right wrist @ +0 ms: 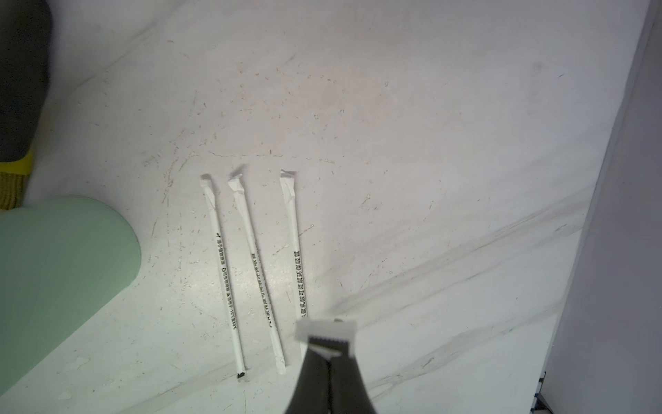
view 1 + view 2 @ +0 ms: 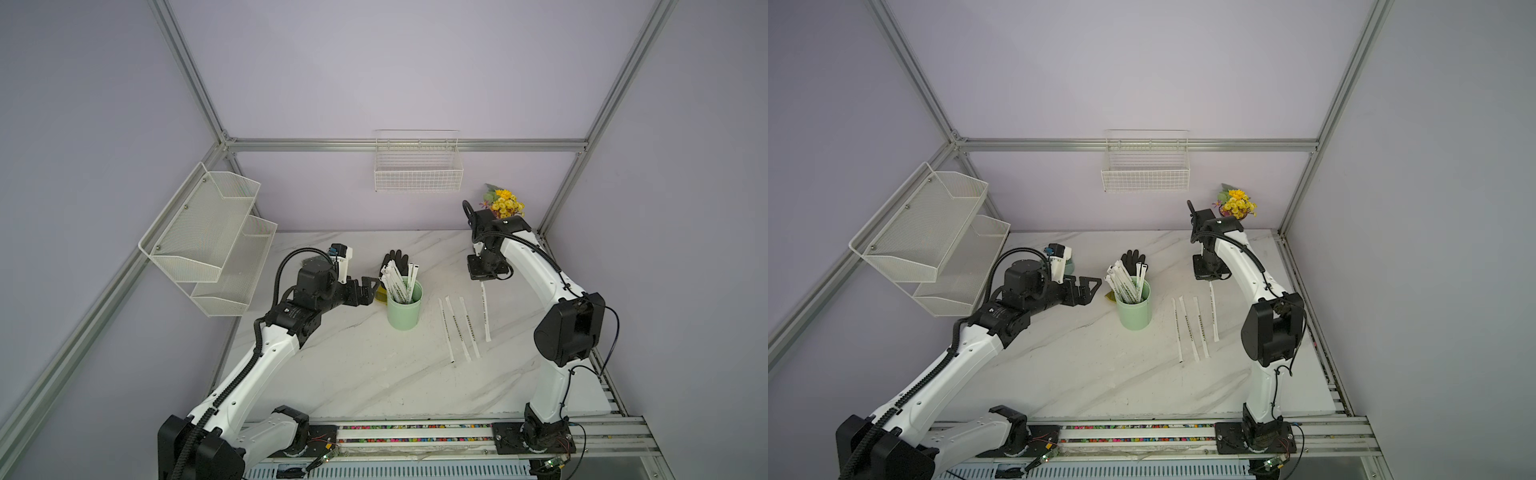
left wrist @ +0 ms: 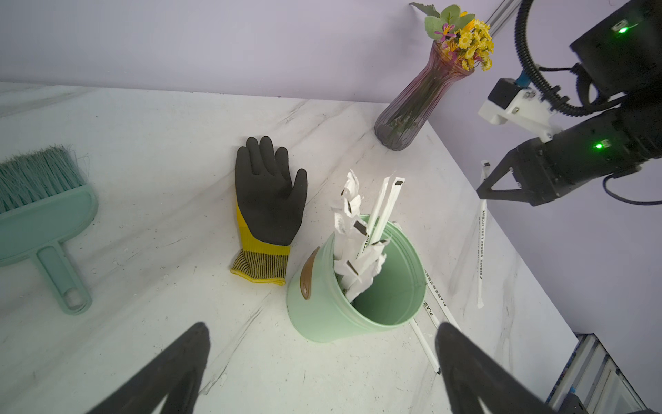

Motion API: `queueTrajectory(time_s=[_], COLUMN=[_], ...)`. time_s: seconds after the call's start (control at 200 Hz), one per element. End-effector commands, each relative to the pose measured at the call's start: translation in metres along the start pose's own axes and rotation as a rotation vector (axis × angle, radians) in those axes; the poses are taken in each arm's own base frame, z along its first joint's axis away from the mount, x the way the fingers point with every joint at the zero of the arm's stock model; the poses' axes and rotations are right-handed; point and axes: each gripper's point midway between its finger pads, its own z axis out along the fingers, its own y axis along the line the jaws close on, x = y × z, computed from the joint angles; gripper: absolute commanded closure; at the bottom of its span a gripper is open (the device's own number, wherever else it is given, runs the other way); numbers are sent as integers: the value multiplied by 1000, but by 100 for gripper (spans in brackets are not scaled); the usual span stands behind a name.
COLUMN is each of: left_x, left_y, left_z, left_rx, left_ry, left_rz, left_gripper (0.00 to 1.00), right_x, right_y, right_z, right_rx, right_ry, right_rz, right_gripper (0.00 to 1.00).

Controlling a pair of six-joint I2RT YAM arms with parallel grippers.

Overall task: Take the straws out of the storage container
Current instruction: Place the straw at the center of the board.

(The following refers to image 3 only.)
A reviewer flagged yellow flower bouquet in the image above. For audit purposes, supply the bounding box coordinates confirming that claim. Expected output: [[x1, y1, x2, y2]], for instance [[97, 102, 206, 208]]
[[410, 3, 494, 72]]

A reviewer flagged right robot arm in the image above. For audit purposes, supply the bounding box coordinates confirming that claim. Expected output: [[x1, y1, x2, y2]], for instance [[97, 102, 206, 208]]
[[477, 1, 661, 206]]

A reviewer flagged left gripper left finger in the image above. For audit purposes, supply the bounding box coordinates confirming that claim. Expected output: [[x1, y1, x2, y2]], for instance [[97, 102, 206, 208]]
[[91, 322, 210, 413]]

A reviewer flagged green storage cup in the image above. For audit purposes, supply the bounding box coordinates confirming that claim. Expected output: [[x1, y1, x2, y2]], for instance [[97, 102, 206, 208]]
[[286, 222, 427, 343]]

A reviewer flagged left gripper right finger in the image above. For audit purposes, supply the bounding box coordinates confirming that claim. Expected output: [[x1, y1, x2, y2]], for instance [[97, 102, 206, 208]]
[[435, 323, 553, 413]]

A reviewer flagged purple glass vase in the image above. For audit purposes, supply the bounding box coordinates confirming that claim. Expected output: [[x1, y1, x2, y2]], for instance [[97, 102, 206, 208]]
[[374, 42, 474, 151]]

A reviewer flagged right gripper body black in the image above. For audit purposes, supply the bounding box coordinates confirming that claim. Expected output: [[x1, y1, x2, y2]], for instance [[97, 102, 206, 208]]
[[514, 138, 574, 206]]

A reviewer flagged bundle of wrapped straws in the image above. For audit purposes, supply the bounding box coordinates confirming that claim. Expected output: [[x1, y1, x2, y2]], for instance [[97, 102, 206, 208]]
[[332, 172, 405, 302]]

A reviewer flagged black yellow work glove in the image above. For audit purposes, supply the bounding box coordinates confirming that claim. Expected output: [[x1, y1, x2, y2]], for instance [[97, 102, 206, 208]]
[[231, 136, 308, 286]]

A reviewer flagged green hand brush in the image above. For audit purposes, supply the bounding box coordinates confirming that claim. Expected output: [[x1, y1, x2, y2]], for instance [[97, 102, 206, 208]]
[[1, 146, 98, 315]]

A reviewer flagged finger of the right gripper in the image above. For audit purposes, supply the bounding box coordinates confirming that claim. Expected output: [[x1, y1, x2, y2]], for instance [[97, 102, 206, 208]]
[[477, 151, 520, 201]]

